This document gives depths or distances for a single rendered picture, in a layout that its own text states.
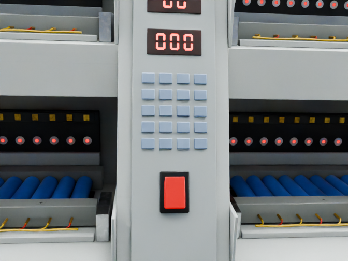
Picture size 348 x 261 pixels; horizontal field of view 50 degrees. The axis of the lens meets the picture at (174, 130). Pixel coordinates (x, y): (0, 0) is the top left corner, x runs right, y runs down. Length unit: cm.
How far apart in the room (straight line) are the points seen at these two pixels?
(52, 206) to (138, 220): 11
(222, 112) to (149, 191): 9
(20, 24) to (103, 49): 12
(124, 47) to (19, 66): 9
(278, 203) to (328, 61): 15
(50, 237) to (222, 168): 17
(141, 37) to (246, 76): 10
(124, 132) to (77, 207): 11
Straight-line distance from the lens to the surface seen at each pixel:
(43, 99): 53
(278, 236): 39
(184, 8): 33
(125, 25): 33
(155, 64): 32
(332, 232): 41
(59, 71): 33
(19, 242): 38
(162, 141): 31
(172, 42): 32
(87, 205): 38
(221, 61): 33
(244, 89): 34
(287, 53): 35
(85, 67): 33
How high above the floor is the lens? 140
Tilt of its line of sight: 4 degrees up
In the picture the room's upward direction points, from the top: straight up
